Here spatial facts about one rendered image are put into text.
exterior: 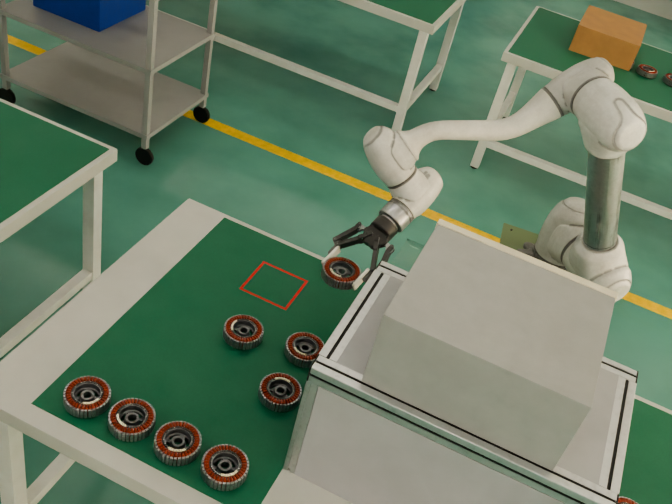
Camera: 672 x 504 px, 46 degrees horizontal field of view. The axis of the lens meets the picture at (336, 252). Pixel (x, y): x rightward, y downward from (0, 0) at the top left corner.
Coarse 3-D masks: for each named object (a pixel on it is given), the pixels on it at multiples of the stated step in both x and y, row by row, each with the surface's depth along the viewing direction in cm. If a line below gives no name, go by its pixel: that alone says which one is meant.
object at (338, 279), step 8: (328, 264) 225; (336, 264) 227; (344, 264) 227; (352, 264) 227; (328, 272) 222; (336, 272) 224; (344, 272) 226; (352, 272) 225; (360, 272) 225; (328, 280) 222; (336, 280) 221; (344, 280) 221; (352, 280) 222; (336, 288) 222; (344, 288) 222; (352, 288) 223
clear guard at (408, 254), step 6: (408, 240) 221; (402, 246) 218; (408, 246) 219; (414, 246) 219; (420, 246) 220; (402, 252) 216; (408, 252) 216; (414, 252) 217; (420, 252) 218; (396, 258) 213; (402, 258) 214; (408, 258) 214; (414, 258) 215; (396, 264) 211; (402, 264) 212; (408, 264) 212; (408, 270) 210
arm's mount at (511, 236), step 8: (504, 224) 294; (504, 232) 290; (512, 232) 291; (520, 232) 293; (528, 232) 294; (504, 240) 286; (512, 240) 287; (520, 240) 288; (528, 240) 290; (536, 240) 291; (512, 248) 283; (520, 248) 284
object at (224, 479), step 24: (72, 384) 194; (96, 384) 196; (72, 408) 190; (96, 408) 191; (120, 408) 192; (144, 408) 193; (120, 432) 187; (144, 432) 189; (168, 432) 190; (192, 432) 191; (168, 456) 184; (192, 456) 187; (216, 456) 188; (240, 456) 188; (216, 480) 182; (240, 480) 184
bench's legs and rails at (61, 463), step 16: (0, 432) 203; (16, 432) 205; (0, 448) 207; (16, 448) 208; (0, 464) 212; (16, 464) 212; (64, 464) 243; (0, 480) 217; (16, 480) 216; (48, 480) 238; (0, 496) 222; (16, 496) 220; (32, 496) 233
